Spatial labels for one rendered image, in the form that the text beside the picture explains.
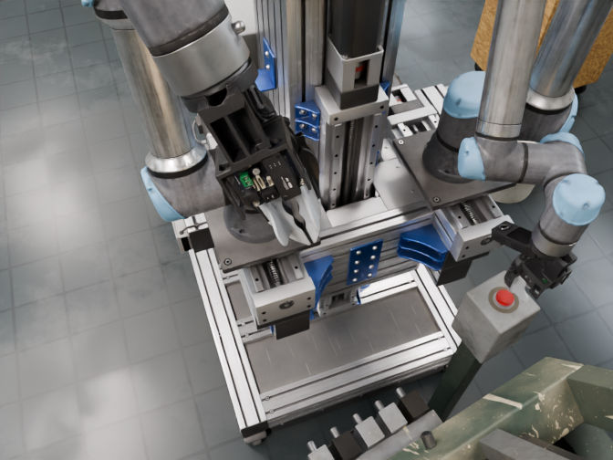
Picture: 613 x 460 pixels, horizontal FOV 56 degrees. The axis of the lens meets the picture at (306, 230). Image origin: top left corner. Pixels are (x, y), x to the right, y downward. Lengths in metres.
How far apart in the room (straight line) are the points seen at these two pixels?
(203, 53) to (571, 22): 0.81
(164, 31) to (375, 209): 1.02
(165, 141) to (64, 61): 2.55
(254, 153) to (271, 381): 1.55
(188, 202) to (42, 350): 1.47
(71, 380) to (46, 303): 0.37
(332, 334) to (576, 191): 1.22
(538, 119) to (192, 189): 0.71
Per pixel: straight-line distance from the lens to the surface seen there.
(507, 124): 1.06
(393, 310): 2.12
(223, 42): 0.49
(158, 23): 0.48
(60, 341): 2.47
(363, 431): 1.37
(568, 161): 1.11
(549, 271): 1.17
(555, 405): 1.36
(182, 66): 0.49
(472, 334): 1.44
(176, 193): 1.10
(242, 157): 0.51
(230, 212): 1.24
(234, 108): 0.48
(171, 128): 1.05
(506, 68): 1.04
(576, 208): 1.03
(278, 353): 2.03
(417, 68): 3.33
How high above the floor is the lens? 2.08
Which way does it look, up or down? 55 degrees down
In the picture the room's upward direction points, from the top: straight up
